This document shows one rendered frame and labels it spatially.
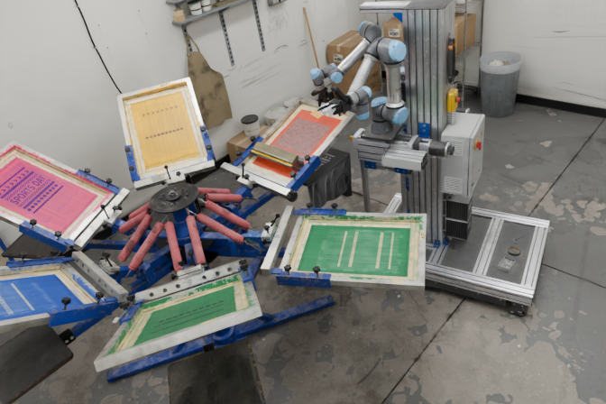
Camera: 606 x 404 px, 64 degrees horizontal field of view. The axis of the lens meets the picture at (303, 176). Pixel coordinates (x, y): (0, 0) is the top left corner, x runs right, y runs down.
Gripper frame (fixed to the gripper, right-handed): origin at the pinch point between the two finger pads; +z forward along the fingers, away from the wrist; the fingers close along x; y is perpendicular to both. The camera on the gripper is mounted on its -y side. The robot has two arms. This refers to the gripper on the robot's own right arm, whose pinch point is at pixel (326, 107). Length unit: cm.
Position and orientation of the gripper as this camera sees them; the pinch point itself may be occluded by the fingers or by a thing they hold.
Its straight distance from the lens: 372.8
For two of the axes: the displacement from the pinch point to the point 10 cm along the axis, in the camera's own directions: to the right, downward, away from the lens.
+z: 3.2, 6.7, 6.7
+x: 6.1, -6.9, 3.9
